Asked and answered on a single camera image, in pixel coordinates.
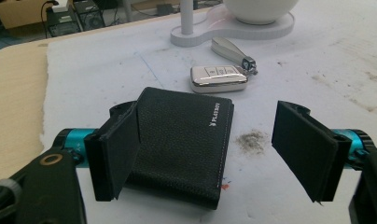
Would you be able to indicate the cardboard box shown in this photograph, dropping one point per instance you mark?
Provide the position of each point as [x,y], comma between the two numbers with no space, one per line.
[20,12]

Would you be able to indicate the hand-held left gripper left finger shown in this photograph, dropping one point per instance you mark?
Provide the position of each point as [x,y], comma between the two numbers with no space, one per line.
[113,146]

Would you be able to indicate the black electronic device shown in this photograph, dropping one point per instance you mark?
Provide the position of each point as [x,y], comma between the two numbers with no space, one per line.
[63,21]

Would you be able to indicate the black computer case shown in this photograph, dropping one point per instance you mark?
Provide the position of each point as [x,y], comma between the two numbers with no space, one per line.
[90,15]

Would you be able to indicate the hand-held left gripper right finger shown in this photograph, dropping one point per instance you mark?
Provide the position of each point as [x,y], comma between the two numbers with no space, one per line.
[308,149]

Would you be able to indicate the black leather wallet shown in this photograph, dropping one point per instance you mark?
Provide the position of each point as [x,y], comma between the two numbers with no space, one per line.
[180,146]

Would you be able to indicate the white lamp base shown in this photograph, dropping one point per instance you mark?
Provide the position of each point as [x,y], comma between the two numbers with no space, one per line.
[236,29]

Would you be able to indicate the white car key fob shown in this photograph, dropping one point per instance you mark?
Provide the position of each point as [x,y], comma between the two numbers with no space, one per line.
[218,78]

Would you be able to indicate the white round bowl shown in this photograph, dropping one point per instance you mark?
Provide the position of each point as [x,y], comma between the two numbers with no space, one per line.
[259,11]

